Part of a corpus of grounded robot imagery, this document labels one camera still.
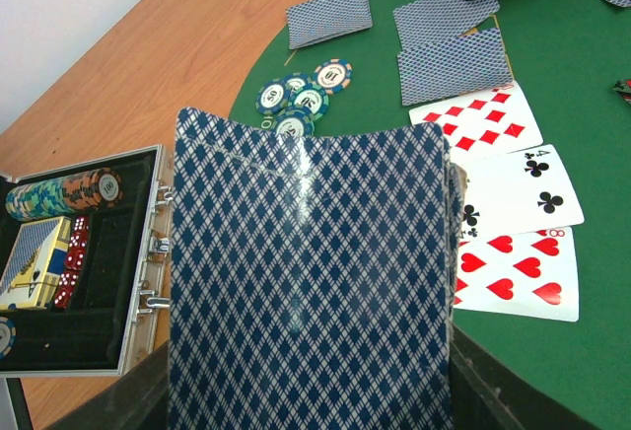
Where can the deck of playing cards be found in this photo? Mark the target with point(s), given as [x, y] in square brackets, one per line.
[313, 278]

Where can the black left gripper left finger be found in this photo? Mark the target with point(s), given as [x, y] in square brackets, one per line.
[138, 400]

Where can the round green poker mat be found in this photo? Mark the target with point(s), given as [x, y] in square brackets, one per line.
[566, 56]

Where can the face-down community card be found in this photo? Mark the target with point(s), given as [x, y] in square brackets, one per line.
[453, 66]
[429, 21]

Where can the white blue chip stack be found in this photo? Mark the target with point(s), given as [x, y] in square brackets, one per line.
[296, 121]

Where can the four of clubs card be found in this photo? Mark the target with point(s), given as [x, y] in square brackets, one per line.
[516, 193]

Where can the aluminium poker case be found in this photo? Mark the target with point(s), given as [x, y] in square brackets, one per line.
[108, 326]

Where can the blue orange ten chip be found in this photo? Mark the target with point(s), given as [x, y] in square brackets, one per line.
[334, 75]

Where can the boxed card deck in case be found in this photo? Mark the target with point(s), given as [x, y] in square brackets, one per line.
[35, 264]

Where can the red dice row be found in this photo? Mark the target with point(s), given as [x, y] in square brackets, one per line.
[74, 262]

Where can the eight of hearts card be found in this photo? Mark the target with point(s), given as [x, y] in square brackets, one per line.
[531, 274]

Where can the lone chip in case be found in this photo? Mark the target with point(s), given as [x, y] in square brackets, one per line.
[8, 334]

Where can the ten of diamonds card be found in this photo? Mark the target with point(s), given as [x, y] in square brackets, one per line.
[484, 123]

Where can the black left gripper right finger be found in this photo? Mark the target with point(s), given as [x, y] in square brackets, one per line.
[529, 376]

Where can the poker chips in case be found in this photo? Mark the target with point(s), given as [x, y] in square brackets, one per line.
[85, 191]

